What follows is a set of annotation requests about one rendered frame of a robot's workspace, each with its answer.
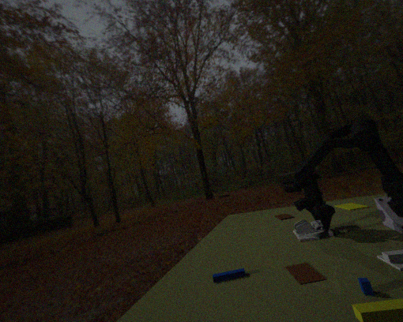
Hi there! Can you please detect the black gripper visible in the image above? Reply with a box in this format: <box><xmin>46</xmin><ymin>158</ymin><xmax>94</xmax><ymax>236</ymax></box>
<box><xmin>303</xmin><ymin>189</ymin><xmax>336</xmax><ymax>230</ymax></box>

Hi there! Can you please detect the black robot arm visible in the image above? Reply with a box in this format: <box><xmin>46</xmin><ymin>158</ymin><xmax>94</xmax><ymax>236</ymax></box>
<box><xmin>283</xmin><ymin>119</ymin><xmax>403</xmax><ymax>217</ymax></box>

